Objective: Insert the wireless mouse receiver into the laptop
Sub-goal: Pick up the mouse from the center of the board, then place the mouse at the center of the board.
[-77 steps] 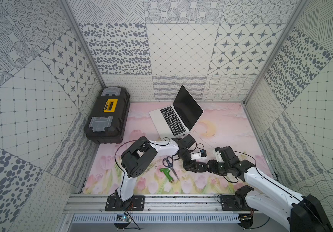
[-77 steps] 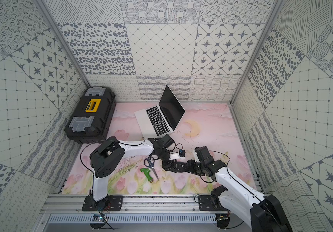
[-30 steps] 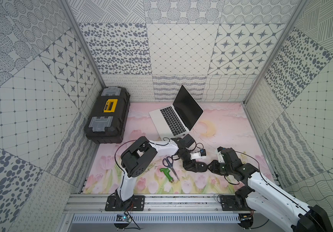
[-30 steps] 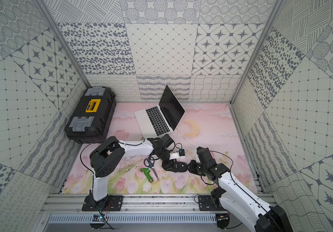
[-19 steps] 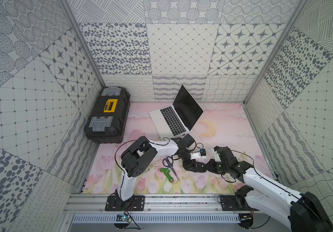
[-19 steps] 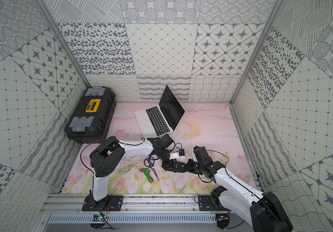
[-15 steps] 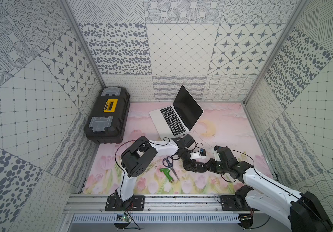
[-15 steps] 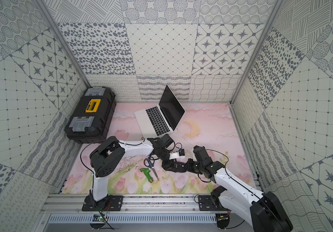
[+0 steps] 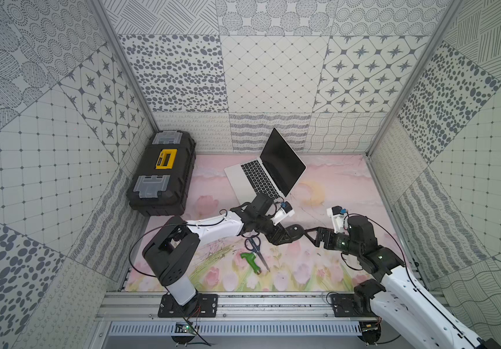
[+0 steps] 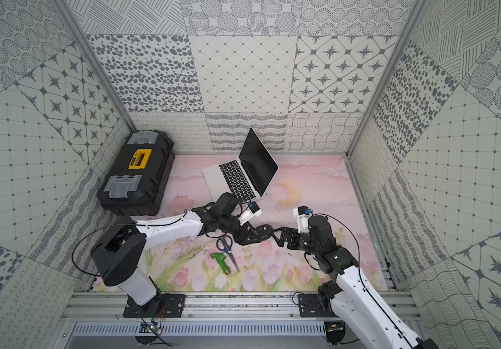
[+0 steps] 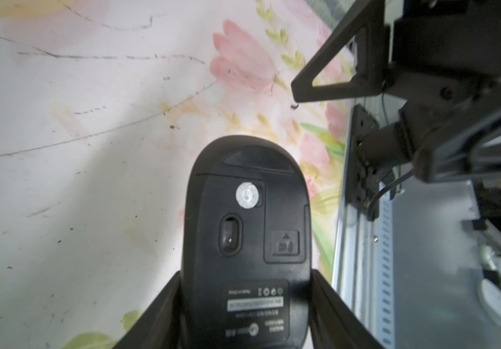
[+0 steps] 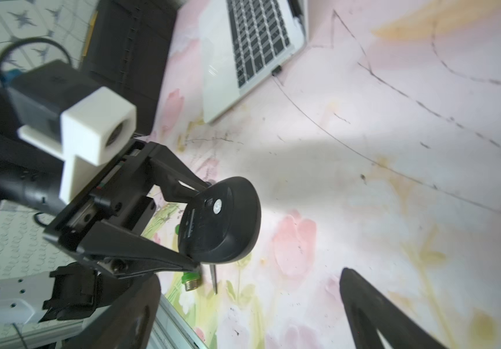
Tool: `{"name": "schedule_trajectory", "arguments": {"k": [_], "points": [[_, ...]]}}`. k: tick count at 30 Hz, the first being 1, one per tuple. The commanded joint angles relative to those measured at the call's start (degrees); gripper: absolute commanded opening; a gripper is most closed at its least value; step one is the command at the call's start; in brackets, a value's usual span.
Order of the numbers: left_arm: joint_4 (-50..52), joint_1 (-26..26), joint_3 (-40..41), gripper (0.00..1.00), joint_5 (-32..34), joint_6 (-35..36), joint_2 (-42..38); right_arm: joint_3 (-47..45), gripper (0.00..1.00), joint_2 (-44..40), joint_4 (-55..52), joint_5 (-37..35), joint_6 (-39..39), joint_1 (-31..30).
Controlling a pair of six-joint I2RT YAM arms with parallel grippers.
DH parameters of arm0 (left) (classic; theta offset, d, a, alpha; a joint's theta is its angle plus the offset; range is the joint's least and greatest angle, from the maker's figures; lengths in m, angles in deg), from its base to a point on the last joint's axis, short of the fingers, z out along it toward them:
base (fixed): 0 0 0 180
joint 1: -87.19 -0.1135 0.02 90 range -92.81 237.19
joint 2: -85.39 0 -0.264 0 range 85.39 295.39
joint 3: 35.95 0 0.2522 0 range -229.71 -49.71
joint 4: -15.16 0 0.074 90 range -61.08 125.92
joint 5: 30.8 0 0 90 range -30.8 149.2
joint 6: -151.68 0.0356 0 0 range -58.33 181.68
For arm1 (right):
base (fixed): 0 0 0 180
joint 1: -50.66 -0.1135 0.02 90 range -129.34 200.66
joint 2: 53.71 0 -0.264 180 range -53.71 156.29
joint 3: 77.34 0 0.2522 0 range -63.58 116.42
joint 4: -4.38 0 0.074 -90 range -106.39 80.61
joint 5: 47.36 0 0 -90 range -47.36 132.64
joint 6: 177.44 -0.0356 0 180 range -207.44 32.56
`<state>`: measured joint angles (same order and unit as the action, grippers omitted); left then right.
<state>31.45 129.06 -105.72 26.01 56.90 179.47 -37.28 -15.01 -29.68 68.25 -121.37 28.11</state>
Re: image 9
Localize black wireless mouse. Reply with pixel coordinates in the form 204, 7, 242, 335
286, 224, 305, 242

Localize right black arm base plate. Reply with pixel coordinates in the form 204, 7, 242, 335
327, 292, 377, 318

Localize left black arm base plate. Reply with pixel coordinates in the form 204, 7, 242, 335
158, 292, 218, 318

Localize black toolbox with yellow latch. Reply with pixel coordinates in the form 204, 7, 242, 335
126, 130, 197, 217

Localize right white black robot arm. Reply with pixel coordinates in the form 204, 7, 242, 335
304, 214, 500, 348

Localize silver laptop with black keyboard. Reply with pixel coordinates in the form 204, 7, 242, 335
224, 129, 306, 204

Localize pink floral table mat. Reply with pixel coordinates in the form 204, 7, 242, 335
123, 153, 421, 293

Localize aluminium mounting rail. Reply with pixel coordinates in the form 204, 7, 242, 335
95, 291, 456, 323

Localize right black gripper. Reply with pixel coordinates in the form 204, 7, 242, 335
303, 226, 362, 257

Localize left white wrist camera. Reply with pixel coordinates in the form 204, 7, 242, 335
272, 202, 295, 225

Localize green toy hammer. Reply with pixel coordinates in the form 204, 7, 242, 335
240, 252, 261, 275

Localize blue handled scissors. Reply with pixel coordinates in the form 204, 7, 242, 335
245, 235, 270, 271

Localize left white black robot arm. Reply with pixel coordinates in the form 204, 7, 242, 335
142, 193, 304, 308

